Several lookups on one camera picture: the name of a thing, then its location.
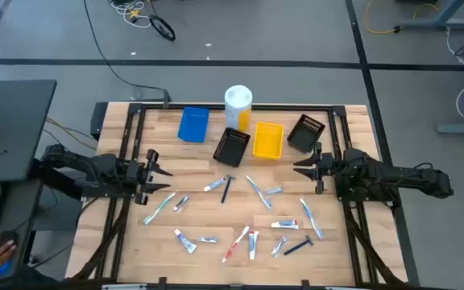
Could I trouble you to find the yellow plastic basket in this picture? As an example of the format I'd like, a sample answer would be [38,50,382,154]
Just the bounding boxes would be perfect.
[252,122,285,160]

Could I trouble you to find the black cable coil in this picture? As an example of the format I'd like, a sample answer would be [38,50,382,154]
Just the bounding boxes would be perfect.
[149,14,176,43]

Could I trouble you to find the black desk top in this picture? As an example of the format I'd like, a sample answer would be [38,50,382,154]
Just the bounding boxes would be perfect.
[0,79,58,183]

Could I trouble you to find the dark blue disposable razor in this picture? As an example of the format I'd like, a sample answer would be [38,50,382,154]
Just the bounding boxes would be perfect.
[221,174,237,205]
[283,235,314,257]

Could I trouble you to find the red toothbrush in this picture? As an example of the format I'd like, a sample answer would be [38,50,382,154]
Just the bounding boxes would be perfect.
[221,225,251,264]

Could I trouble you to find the long black floor cable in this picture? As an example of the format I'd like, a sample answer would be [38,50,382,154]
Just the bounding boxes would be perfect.
[82,0,172,104]

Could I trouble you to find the green toothbrush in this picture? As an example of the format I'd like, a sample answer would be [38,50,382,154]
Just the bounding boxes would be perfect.
[143,192,176,226]

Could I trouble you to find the blue toothbrush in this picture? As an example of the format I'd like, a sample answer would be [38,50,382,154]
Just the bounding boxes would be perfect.
[245,175,273,209]
[299,197,325,241]

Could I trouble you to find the black corner bracket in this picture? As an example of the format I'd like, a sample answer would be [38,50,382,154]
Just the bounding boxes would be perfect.
[89,101,109,141]

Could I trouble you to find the black plastic basket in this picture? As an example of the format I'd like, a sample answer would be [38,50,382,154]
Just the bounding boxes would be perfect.
[287,114,326,154]
[212,127,251,168]

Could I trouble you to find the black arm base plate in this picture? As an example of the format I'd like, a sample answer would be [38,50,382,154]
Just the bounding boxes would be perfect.
[81,187,139,199]
[335,188,401,209]

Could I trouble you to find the toothbrushes and toothpaste tubes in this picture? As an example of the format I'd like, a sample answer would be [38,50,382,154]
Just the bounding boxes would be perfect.
[271,236,288,259]

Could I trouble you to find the yellow floor cable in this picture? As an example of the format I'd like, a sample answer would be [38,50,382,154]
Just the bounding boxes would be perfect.
[363,0,441,35]

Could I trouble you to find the black computer mouse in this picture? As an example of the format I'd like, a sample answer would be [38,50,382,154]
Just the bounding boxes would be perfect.
[0,230,19,259]

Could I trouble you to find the small white toothpaste tube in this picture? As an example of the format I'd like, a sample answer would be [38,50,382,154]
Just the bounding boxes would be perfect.
[174,229,198,255]
[271,218,300,230]
[248,230,260,261]
[203,177,228,193]

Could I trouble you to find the white and yellow cable tangle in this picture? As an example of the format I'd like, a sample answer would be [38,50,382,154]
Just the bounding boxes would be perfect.
[110,0,152,29]

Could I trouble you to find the black cable bundle under frame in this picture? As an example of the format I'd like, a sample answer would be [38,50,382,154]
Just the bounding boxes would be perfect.
[70,197,132,281]
[342,201,398,285]

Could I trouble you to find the thin yellow cable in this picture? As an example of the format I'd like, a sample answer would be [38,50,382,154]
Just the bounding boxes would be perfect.
[45,116,98,152]

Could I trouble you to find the white wipes canister yellow label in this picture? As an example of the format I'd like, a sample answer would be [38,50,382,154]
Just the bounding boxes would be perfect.
[224,85,254,134]

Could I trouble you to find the blue plastic basket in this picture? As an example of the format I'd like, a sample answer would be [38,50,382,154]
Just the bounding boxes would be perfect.
[177,106,211,143]

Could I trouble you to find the dark grey desk top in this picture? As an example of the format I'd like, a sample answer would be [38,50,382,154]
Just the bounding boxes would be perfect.
[0,179,44,283]

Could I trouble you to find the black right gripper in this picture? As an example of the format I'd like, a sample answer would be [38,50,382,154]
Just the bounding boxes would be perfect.
[293,141,340,195]

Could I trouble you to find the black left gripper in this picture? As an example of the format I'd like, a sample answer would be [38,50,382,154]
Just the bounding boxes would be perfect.
[125,148,174,205]

